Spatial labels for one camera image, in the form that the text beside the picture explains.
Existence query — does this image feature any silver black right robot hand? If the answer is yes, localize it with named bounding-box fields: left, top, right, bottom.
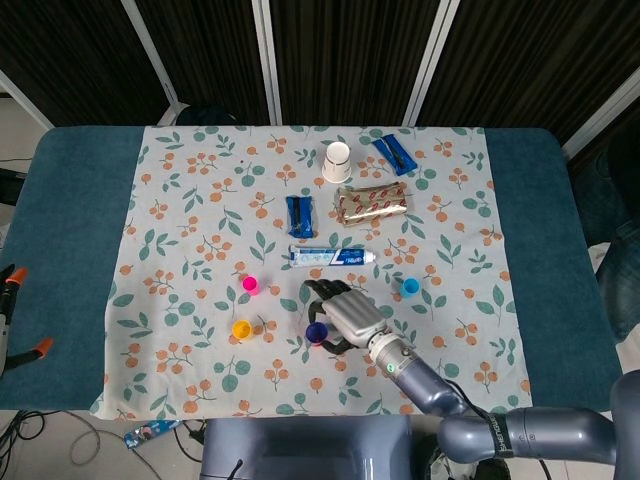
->
left=301, top=278, right=392, bottom=358

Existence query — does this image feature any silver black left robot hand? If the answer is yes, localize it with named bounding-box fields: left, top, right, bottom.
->
left=0, top=267, right=55, bottom=374

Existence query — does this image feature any dark blue plastic cup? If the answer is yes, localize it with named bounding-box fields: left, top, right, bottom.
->
left=305, top=321, right=330, bottom=346

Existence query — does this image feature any blue white toothpaste tube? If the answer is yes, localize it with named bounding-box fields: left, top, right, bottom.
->
left=289, top=244, right=377, bottom=269

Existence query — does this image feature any teal table cover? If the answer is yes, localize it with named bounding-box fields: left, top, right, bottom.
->
left=0, top=124, right=624, bottom=414

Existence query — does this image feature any blue snack packet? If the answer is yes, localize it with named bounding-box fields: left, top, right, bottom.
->
left=371, top=135, right=418, bottom=177
left=285, top=195, right=317, bottom=238

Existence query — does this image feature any gold foil wrapped package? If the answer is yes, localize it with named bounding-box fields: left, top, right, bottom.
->
left=334, top=182, right=409, bottom=227

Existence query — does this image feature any black box device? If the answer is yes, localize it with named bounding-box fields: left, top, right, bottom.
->
left=0, top=168, right=27, bottom=206

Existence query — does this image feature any grey-blue robot torso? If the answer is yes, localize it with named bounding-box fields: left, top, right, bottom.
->
left=199, top=417, right=426, bottom=480

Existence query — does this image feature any white paper cup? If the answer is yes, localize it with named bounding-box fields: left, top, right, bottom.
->
left=321, top=141, right=351, bottom=184

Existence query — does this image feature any floral leaf print tablecloth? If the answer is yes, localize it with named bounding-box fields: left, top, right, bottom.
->
left=89, top=124, right=534, bottom=420

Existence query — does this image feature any colourful wrapper on floor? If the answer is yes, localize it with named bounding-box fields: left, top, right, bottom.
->
left=123, top=418, right=182, bottom=450

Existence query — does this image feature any black bag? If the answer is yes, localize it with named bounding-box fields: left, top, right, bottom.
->
left=174, top=103, right=240, bottom=127

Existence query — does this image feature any black floor cable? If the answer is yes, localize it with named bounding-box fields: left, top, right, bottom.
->
left=0, top=409, right=46, bottom=480

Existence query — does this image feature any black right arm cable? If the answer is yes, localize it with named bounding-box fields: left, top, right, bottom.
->
left=443, top=379, right=501, bottom=421

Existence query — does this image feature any grey floor cable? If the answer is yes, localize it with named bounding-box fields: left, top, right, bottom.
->
left=68, top=417, right=129, bottom=466

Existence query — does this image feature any white screen frame post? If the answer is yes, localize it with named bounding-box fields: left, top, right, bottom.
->
left=559, top=79, right=640, bottom=154
left=0, top=68, right=55, bottom=129
left=251, top=0, right=285, bottom=126
left=403, top=0, right=460, bottom=126
left=119, top=0, right=180, bottom=109

